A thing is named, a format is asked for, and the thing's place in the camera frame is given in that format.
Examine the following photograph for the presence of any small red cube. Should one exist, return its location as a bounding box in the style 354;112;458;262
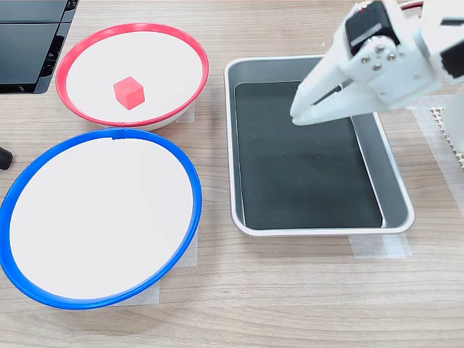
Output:
112;75;146;111

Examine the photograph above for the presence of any black tray mat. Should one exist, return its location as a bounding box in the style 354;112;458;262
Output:
234;80;384;231

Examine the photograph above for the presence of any steel tray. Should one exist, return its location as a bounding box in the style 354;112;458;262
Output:
223;54;415;239

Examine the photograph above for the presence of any pale perforated plate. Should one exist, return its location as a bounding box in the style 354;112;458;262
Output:
429;104;464;168

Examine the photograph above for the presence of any clear tape patch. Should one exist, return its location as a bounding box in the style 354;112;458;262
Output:
407;104;464;213
108;231;199;306
348;233;413;260
175;99;197;125

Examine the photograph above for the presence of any red-rimmed white plate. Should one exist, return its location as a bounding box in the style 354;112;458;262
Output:
55;22;210;132

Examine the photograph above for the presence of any blue-rimmed white plate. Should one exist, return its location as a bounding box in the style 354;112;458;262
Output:
0;127;203;310

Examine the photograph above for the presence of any black electronic device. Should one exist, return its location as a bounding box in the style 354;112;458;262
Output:
0;0;80;96

